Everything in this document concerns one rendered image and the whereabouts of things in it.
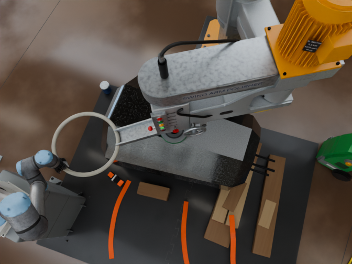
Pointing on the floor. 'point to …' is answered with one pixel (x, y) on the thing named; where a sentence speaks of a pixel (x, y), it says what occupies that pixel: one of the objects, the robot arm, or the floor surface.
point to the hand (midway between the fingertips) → (62, 165)
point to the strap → (181, 229)
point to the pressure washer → (337, 156)
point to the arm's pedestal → (50, 205)
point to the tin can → (106, 87)
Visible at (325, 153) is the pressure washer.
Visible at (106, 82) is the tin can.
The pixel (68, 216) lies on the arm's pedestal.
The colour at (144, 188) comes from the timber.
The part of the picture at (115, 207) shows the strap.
